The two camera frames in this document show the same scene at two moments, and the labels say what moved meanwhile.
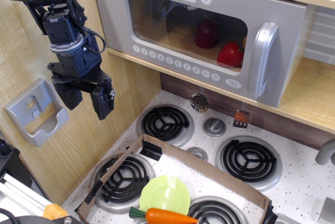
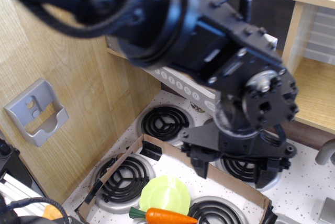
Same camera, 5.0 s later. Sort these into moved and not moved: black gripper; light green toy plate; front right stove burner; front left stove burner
Moved: black gripper
Not moved: light green toy plate; front left stove burner; front right stove burner
